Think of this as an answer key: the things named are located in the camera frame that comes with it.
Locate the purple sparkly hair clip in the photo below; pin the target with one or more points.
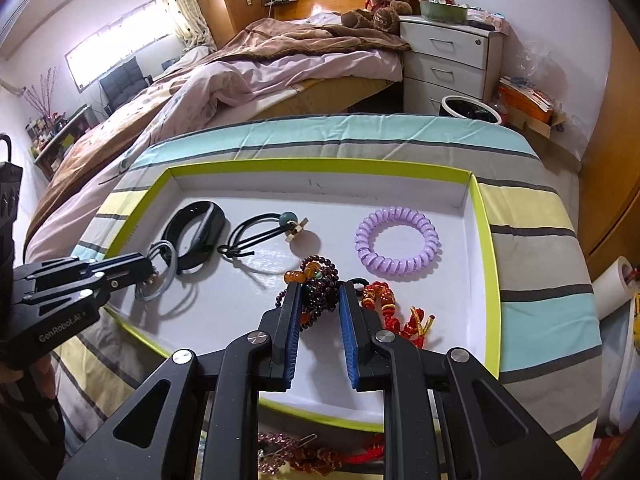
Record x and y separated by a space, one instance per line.
276 449

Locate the green rimmed white tray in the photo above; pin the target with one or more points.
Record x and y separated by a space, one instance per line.
206 308

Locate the black phone camera mount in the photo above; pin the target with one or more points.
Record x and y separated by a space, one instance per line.
11 179

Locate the black white trash bin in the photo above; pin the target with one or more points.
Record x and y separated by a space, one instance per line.
464 107

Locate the white paper roll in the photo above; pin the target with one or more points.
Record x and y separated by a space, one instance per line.
614 287

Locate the floral curtain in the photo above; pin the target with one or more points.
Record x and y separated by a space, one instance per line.
187 22

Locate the wooden wardrobe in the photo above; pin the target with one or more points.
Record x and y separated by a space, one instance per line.
608 225

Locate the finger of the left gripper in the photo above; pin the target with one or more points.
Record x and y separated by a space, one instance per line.
115 276
112 262

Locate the striped table cloth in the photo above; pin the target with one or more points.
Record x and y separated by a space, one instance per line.
550 344

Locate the green bowl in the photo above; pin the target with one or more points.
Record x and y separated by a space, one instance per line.
443 12

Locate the brown blanket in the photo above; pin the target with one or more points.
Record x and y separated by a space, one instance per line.
265 57

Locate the orange book stack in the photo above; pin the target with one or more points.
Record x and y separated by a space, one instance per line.
528 108

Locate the pink duvet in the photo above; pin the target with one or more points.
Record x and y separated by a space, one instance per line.
185 103

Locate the wooden side shelf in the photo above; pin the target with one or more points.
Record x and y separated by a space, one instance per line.
49 154

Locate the left hand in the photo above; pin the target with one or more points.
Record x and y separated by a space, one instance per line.
42 373

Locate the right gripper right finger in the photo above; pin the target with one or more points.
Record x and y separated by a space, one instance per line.
366 367

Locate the black chair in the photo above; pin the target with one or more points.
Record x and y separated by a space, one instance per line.
123 84

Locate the black fitness band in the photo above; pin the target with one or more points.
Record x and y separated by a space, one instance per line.
204 240

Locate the wooden bed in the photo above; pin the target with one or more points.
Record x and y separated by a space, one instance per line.
320 5

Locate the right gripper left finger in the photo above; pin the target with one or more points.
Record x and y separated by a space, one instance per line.
282 324

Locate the brown teddy bear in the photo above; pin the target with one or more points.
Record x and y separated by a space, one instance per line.
383 15

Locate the white drawer nightstand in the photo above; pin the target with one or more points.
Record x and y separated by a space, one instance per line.
448 60

